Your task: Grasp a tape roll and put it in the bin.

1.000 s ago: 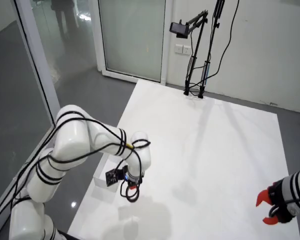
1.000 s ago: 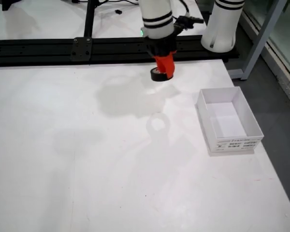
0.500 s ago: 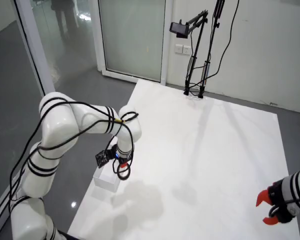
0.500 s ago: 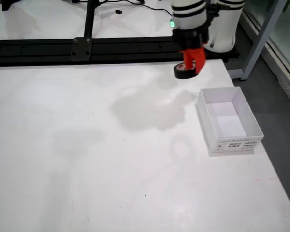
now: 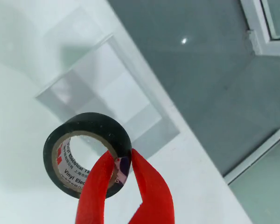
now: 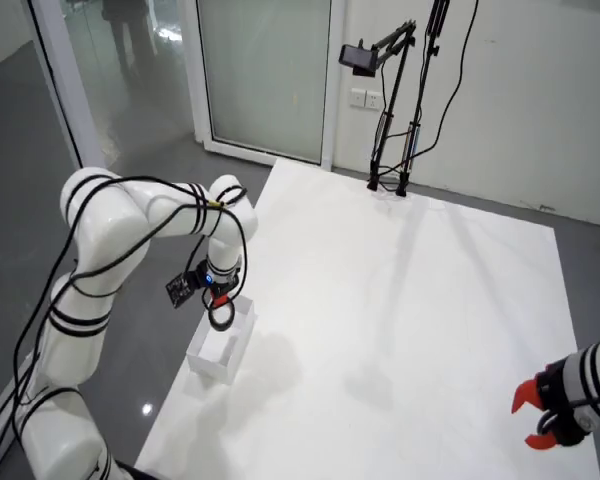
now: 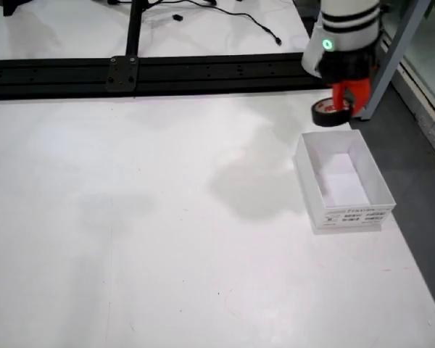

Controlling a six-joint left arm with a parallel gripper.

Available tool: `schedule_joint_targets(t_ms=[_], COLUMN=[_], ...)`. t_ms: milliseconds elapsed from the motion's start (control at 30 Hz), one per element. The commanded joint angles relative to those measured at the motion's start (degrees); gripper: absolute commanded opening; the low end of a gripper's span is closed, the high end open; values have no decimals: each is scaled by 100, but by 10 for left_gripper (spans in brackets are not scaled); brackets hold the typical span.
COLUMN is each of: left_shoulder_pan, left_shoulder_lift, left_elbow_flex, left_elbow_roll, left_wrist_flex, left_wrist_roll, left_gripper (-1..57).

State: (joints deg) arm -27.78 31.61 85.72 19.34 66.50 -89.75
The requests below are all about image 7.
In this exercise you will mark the black mounting plate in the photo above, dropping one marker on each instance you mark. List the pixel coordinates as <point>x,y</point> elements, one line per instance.
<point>121,74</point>

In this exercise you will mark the small black connector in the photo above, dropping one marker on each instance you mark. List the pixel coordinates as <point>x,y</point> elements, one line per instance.
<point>177,17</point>

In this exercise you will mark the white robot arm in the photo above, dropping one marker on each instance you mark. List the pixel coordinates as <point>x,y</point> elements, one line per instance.
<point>348,25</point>

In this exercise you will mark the grey metal frame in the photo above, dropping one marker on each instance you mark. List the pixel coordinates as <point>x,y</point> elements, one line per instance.
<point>391,61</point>

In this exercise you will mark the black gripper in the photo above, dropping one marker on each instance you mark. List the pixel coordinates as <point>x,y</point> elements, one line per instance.
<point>348,67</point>

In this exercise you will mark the black upright post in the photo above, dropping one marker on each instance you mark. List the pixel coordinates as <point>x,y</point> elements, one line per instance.
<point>134,29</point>

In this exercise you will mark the grey window track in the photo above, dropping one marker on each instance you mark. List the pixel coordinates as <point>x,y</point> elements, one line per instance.
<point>432,135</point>

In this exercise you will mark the black stand foot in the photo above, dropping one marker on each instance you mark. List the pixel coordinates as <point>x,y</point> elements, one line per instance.
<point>9,7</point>

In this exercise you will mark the black electrical tape roll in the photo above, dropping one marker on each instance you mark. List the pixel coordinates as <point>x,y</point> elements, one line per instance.
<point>330,119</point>

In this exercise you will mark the black aluminium rail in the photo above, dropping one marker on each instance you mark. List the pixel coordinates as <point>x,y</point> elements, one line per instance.
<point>203,76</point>

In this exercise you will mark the white cardboard bin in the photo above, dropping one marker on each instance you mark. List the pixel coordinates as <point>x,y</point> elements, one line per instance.
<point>373,174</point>

